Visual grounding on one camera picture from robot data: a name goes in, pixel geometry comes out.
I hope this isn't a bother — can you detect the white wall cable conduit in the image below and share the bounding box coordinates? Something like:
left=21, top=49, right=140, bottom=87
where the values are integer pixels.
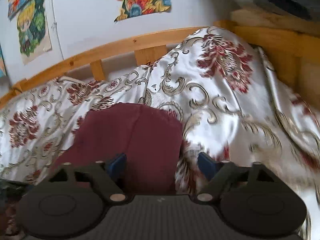
left=48, top=0, right=65, bottom=62

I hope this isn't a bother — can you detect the maroon knit garment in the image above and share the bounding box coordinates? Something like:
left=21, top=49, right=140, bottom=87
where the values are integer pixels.
left=52, top=103, right=182, bottom=194

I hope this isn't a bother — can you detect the white floral bedspread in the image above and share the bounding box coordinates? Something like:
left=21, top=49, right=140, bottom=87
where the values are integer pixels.
left=1, top=27, right=319, bottom=239

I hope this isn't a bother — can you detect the wooden bed frame rail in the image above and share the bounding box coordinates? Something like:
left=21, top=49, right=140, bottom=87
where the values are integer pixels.
left=1, top=20, right=319, bottom=107

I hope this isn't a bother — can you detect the blonde anime girl poster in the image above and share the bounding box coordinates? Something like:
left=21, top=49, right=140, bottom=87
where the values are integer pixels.
left=17, top=0, right=52, bottom=65

